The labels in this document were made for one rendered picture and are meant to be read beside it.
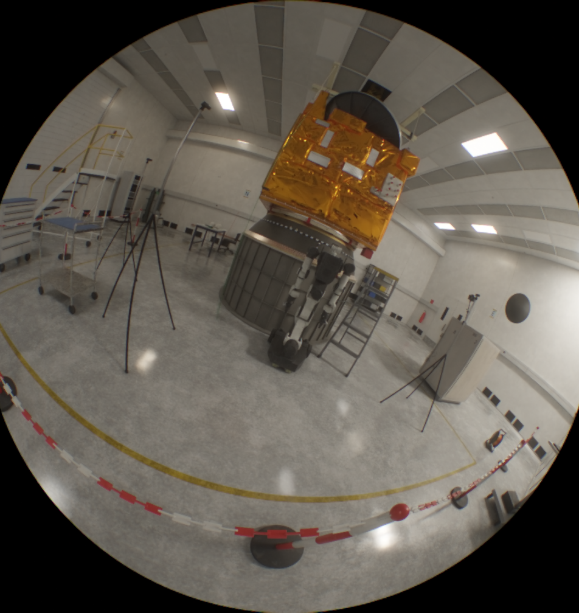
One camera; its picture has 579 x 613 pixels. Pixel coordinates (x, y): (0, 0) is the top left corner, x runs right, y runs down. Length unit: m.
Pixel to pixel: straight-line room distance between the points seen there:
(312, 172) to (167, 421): 3.29
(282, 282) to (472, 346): 3.54
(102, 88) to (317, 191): 7.44
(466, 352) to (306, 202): 3.76
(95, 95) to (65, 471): 8.08
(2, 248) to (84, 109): 5.06
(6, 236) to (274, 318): 4.44
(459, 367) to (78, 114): 10.94
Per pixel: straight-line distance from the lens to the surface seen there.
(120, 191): 9.02
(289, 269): 2.73
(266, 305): 2.88
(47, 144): 7.40
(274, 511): 1.45
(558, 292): 8.42
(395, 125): 4.16
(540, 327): 8.11
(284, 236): 2.87
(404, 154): 3.79
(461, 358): 4.26
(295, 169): 3.13
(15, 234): 4.03
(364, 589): 1.71
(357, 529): 0.75
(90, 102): 8.06
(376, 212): 3.29
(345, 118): 3.66
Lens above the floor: 1.33
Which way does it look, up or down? 17 degrees down
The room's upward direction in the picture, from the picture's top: 24 degrees clockwise
